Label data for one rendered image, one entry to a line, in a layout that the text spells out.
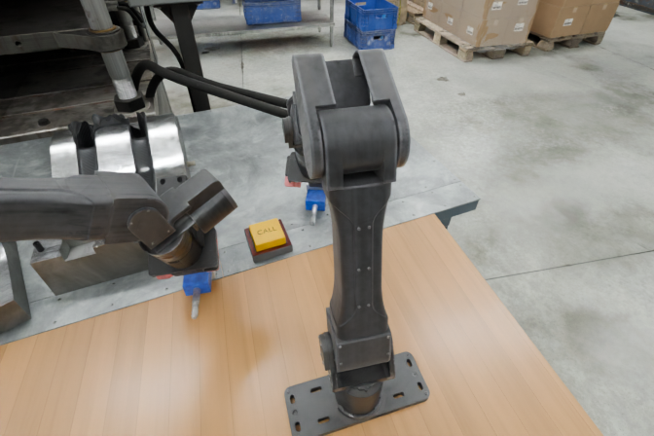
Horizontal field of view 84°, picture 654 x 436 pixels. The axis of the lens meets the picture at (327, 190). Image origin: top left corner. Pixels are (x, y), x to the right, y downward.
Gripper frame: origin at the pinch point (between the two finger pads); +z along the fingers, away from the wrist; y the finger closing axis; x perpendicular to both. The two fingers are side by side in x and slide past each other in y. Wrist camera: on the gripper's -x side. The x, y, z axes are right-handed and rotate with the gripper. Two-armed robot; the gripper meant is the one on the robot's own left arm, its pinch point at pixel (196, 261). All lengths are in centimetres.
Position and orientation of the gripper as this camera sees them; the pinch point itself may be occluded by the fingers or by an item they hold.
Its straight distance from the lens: 70.0
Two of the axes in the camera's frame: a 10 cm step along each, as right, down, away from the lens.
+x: 1.8, 9.2, -3.4
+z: -1.0, 3.6, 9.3
